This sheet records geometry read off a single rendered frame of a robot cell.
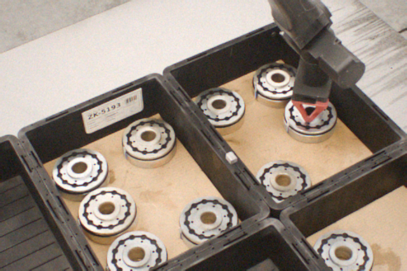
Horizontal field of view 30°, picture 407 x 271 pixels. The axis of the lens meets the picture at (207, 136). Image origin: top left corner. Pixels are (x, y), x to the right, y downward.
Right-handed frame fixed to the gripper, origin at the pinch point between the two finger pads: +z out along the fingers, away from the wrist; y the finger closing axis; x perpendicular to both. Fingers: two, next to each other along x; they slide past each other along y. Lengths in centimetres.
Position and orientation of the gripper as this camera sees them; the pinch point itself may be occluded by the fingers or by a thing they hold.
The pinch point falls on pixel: (310, 109)
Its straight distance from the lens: 148.9
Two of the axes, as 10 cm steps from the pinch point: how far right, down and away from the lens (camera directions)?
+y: 2.4, -7.4, 6.3
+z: 0.3, 6.6, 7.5
